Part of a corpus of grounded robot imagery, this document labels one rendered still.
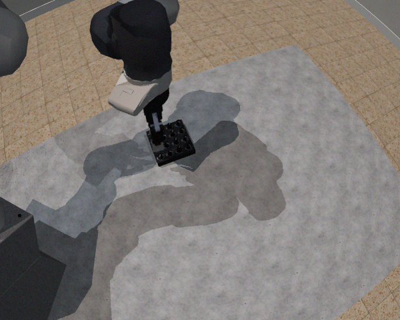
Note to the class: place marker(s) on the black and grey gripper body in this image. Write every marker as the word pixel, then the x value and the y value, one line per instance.
pixel 154 105

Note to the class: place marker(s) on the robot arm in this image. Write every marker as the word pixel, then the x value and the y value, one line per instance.
pixel 136 31

